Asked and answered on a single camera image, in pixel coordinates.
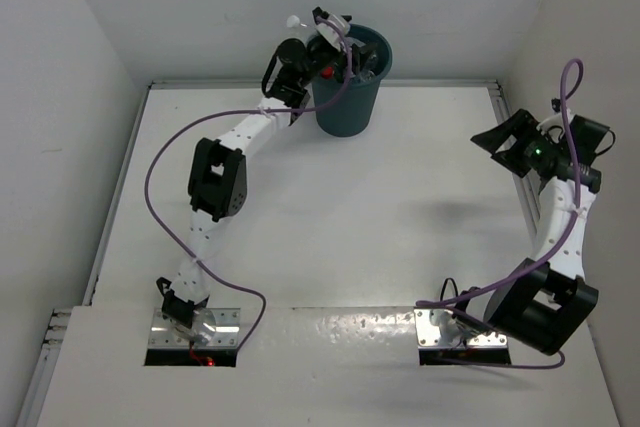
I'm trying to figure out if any crushed clear bottle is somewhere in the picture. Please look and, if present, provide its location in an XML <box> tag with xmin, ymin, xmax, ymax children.
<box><xmin>347</xmin><ymin>37</ymin><xmax>388</xmax><ymax>84</ymax></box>

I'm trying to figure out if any purple cable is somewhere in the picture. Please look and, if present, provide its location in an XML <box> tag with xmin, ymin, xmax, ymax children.
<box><xmin>144</xmin><ymin>16</ymin><xmax>351</xmax><ymax>351</ymax></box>
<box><xmin>414</xmin><ymin>59</ymin><xmax>585</xmax><ymax>371</ymax></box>

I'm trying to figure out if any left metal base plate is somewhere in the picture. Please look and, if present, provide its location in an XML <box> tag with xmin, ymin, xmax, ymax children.
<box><xmin>147</xmin><ymin>308</ymin><xmax>240</xmax><ymax>350</ymax></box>

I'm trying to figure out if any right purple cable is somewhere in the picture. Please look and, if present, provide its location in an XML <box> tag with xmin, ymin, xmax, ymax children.
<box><xmin>414</xmin><ymin>59</ymin><xmax>585</xmax><ymax>371</ymax></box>

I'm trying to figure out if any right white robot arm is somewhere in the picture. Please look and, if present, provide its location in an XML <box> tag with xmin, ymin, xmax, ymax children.
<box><xmin>452</xmin><ymin>109</ymin><xmax>611</xmax><ymax>355</ymax></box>

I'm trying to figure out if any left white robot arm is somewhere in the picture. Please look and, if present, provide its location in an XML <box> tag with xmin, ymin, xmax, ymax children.
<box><xmin>156</xmin><ymin>7</ymin><xmax>391</xmax><ymax>329</ymax></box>

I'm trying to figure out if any tall water bottle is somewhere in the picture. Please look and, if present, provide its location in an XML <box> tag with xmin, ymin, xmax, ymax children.
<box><xmin>286</xmin><ymin>15</ymin><xmax>309</xmax><ymax>41</ymax></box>

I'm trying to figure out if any dark teal plastic bin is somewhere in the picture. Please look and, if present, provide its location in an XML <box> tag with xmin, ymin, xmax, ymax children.
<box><xmin>316</xmin><ymin>24</ymin><xmax>393</xmax><ymax>137</ymax></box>

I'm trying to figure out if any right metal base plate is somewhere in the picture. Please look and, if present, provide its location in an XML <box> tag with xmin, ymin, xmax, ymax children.
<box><xmin>414</xmin><ymin>308</ymin><xmax>508</xmax><ymax>349</ymax></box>

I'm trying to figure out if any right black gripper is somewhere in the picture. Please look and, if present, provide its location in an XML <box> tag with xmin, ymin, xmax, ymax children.
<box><xmin>471</xmin><ymin>109</ymin><xmax>560</xmax><ymax>178</ymax></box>

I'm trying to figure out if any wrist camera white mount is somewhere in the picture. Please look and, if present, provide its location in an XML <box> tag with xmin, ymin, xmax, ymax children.
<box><xmin>315</xmin><ymin>14</ymin><xmax>351</xmax><ymax>52</ymax></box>
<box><xmin>537</xmin><ymin>113</ymin><xmax>564</xmax><ymax>133</ymax></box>

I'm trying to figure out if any metal base plate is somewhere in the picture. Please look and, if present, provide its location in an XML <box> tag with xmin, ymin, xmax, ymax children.
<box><xmin>414</xmin><ymin>308</ymin><xmax>508</xmax><ymax>349</ymax></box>
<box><xmin>147</xmin><ymin>308</ymin><xmax>240</xmax><ymax>350</ymax></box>

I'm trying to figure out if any red cap bottle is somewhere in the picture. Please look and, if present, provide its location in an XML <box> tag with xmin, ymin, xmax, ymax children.
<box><xmin>320</xmin><ymin>66</ymin><xmax>334</xmax><ymax>79</ymax></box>

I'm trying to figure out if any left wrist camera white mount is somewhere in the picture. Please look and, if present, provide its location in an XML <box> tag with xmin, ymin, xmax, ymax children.
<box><xmin>315</xmin><ymin>14</ymin><xmax>351</xmax><ymax>52</ymax></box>

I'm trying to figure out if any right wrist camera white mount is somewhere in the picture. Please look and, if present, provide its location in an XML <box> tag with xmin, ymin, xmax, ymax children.
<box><xmin>537</xmin><ymin>113</ymin><xmax>564</xmax><ymax>133</ymax></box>

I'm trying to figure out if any left aluminium rail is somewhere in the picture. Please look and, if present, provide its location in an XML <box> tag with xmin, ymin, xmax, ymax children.
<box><xmin>14</xmin><ymin>82</ymin><xmax>160</xmax><ymax>426</ymax></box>

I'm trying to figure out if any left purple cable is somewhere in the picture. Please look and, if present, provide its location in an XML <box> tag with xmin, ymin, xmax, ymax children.
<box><xmin>144</xmin><ymin>16</ymin><xmax>351</xmax><ymax>351</ymax></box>

